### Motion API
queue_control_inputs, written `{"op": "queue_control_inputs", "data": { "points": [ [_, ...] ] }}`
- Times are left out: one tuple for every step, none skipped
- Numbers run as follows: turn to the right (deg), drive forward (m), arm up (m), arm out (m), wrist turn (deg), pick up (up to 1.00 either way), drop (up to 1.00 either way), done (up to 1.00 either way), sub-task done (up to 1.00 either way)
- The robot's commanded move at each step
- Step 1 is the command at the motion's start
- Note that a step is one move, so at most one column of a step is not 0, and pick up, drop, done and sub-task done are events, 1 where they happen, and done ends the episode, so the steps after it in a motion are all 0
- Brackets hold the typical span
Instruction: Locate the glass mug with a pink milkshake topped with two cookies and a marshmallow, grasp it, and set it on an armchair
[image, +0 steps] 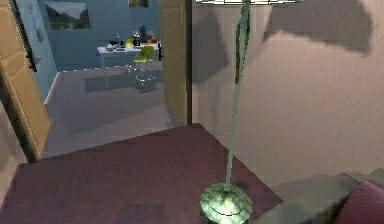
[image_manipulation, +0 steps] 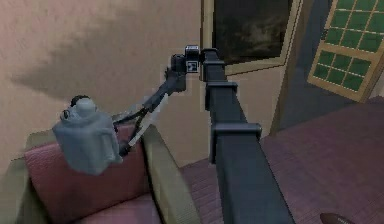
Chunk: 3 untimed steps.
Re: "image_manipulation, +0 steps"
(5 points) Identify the dark framed wall picture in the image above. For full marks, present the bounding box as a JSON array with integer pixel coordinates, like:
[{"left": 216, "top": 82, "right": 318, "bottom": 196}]
[{"left": 200, "top": 0, "right": 304, "bottom": 76}]

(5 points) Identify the wooden framed green window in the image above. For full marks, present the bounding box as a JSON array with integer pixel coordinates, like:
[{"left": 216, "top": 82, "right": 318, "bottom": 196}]
[{"left": 306, "top": 0, "right": 384, "bottom": 103}]

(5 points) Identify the olive armchair with red cushions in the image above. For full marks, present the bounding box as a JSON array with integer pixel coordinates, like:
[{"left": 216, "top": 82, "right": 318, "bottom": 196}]
[{"left": 0, "top": 123, "right": 201, "bottom": 224}]

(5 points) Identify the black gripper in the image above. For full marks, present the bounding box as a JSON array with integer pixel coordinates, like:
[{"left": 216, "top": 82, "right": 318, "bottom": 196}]
[{"left": 113, "top": 53, "right": 188, "bottom": 158}]

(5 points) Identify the dark red oval object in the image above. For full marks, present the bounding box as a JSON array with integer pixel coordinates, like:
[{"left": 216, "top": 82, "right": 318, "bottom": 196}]
[{"left": 319, "top": 213, "right": 358, "bottom": 224}]

